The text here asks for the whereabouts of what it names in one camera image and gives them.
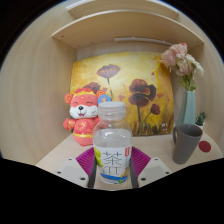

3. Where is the grey mug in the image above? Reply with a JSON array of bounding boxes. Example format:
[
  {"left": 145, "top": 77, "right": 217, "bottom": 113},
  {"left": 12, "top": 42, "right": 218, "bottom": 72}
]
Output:
[{"left": 171, "top": 123, "right": 204, "bottom": 165}]

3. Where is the clear plastic drink bottle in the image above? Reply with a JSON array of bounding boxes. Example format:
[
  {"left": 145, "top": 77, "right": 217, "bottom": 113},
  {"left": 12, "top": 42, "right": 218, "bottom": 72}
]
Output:
[{"left": 92, "top": 100, "right": 134, "bottom": 185}]

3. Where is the light wooden shelf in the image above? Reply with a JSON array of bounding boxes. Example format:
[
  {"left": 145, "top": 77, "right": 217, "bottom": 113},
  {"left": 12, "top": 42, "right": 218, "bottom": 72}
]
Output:
[{"left": 51, "top": 0, "right": 205, "bottom": 51}]

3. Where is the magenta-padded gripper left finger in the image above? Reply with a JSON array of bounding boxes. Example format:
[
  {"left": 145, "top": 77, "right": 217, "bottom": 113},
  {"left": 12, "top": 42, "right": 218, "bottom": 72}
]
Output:
[{"left": 55, "top": 146, "right": 99, "bottom": 189}]

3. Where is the flat round red coaster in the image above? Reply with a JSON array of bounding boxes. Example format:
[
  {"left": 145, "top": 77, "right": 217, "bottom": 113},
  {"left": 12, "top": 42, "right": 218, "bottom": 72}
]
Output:
[{"left": 198, "top": 140, "right": 213, "bottom": 154}]

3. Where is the pink and white flower bouquet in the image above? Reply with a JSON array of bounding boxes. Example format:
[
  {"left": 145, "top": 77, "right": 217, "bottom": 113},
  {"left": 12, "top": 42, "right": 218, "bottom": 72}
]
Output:
[{"left": 159, "top": 42, "right": 205, "bottom": 92}]

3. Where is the yellow poppy flower painting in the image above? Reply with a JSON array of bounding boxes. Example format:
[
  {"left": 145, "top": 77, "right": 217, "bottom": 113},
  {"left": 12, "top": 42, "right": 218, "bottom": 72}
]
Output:
[{"left": 69, "top": 51, "right": 175, "bottom": 137}]

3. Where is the small potted green plant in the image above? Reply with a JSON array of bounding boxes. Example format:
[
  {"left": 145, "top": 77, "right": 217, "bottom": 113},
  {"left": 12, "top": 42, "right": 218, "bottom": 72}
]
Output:
[{"left": 194, "top": 111, "right": 208, "bottom": 131}]

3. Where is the teal faceted vase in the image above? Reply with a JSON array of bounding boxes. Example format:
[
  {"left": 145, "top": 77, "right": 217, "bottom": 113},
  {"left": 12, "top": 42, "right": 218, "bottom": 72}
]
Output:
[{"left": 175, "top": 90, "right": 197, "bottom": 128}]

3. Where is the red plush mouse toy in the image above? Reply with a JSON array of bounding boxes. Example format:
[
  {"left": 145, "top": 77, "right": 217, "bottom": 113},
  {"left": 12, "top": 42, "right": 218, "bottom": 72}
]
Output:
[{"left": 62, "top": 87, "right": 112, "bottom": 147}]

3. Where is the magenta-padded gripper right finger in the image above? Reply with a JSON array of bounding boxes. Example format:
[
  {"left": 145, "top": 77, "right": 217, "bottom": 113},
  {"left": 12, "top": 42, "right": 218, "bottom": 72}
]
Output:
[{"left": 128, "top": 146, "right": 173, "bottom": 189}]

